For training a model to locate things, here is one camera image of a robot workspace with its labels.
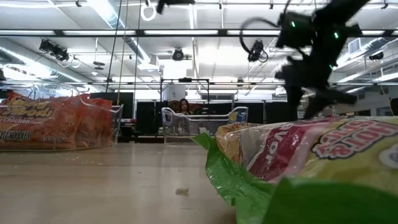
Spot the clear plastic bin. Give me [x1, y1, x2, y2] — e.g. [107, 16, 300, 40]
[160, 106, 250, 145]
[0, 81, 124, 152]

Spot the white cable ring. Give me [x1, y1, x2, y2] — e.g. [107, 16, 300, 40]
[140, 1, 157, 22]

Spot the blue Maruchan ramen pack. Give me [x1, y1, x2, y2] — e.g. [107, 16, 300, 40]
[228, 108, 249, 124]

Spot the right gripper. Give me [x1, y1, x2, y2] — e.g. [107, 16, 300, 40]
[275, 57, 358, 121]

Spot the person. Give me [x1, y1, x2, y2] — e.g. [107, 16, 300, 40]
[176, 98, 194, 115]

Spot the green Maruchan ramen pack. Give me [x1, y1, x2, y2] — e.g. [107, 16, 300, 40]
[190, 115, 398, 224]

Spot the black overhead camera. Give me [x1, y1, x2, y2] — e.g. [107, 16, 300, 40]
[156, 0, 196, 14]

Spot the orange Maruchan ramen pack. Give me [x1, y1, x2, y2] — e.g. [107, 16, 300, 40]
[0, 91, 91, 151]
[79, 96, 114, 147]

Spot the black overhead rig beam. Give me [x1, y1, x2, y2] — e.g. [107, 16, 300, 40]
[0, 28, 398, 38]

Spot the black hanging cable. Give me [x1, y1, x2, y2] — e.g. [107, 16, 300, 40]
[104, 0, 123, 93]

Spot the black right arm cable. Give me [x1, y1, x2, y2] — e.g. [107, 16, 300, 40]
[238, 17, 280, 54]

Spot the black ceiling spotlight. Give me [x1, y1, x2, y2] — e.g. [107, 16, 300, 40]
[39, 39, 70, 62]
[248, 39, 269, 63]
[172, 47, 185, 62]

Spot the black partition panel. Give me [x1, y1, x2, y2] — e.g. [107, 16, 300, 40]
[136, 100, 289, 126]

